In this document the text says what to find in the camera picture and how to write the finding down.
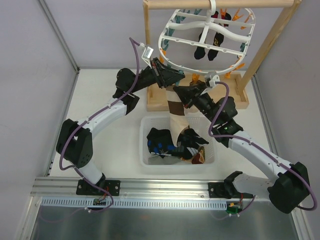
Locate white plastic sock hanger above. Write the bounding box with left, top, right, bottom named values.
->
left=158, top=6, right=256, bottom=76

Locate beige brown patterned sock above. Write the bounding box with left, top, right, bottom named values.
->
left=184, top=84, right=203, bottom=109

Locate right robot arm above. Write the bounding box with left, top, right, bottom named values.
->
left=173, top=83, right=315, bottom=214

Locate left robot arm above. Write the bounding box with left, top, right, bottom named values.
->
left=56, top=58, right=185, bottom=195

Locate wooden hanger stand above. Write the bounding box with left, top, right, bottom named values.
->
left=143, top=0, right=301, bottom=113

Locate orange clothespin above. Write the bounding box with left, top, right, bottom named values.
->
left=189, top=73, right=201, bottom=86
left=231, top=8, right=244, bottom=21

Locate white plastic laundry basket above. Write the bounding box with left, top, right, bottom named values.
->
left=139, top=115, right=218, bottom=174

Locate teal clothespin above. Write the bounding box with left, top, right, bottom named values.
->
left=161, top=39, right=169, bottom=51
left=166, top=28, right=175, bottom=37

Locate black sock with label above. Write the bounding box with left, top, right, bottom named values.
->
left=171, top=128, right=209, bottom=161

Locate black blue patterned sock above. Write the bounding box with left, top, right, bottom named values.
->
left=146, top=127, right=181, bottom=158

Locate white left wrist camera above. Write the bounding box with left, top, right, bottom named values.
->
left=138, top=43, right=154, bottom=67

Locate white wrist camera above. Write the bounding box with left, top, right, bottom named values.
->
left=138, top=43, right=154, bottom=67
left=204, top=71, right=220, bottom=89

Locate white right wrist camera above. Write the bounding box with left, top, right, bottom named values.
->
left=204, top=71, right=220, bottom=89

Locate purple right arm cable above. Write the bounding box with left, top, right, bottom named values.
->
left=207, top=81, right=315, bottom=210

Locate aluminium mounting rail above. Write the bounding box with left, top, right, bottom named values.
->
left=30, top=176, right=214, bottom=200

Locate white slotted cable duct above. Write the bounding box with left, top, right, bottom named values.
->
left=41, top=197, right=227, bottom=211

